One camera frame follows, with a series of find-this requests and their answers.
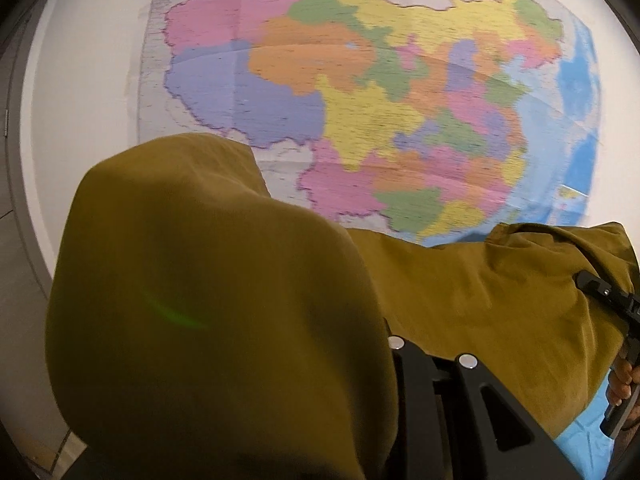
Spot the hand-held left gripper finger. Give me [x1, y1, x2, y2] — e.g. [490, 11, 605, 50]
[387, 332, 585, 480]

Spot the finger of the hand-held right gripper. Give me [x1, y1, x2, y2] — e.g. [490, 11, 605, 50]
[574, 269, 615, 307]

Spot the mustard yellow jacket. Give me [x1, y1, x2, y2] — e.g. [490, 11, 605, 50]
[45, 132, 640, 480]

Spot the person's right hand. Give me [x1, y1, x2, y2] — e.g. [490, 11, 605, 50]
[606, 349, 640, 411]

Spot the light blue bed sheet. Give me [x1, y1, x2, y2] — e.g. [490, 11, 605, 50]
[552, 400, 623, 480]

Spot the multicoloured wall map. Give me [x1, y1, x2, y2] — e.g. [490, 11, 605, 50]
[125, 0, 602, 250]

